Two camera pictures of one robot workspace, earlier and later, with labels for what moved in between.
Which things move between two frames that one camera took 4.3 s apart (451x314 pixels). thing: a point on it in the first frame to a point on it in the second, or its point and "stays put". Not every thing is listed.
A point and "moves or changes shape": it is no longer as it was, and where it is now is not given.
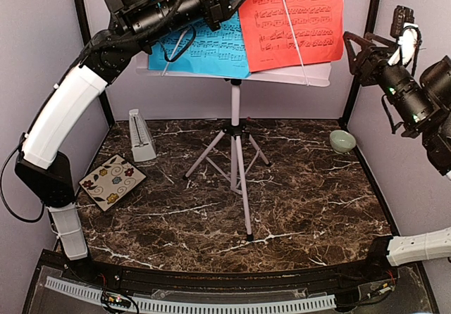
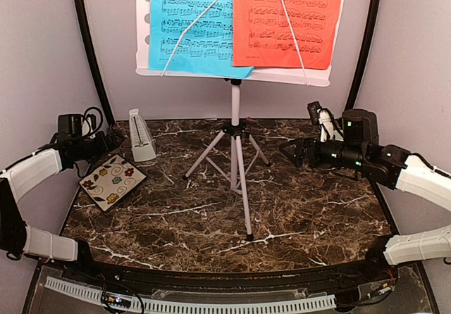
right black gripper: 375,54 to 311,143
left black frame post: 87,36 stays put
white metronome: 141,141 stays put
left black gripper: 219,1 to 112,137
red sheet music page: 294,20 moves or changes shape
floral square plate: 111,182 stays put
